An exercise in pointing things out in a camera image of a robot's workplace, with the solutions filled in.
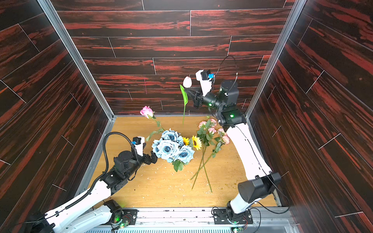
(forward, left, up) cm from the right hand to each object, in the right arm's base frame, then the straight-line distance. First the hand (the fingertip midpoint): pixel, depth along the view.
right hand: (190, 86), depth 63 cm
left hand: (-14, +19, -28) cm, 37 cm away
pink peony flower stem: (+8, -10, -47) cm, 48 cm away
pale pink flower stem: (+19, -17, -44) cm, 51 cm away
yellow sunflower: (-12, -4, -26) cm, 29 cm away
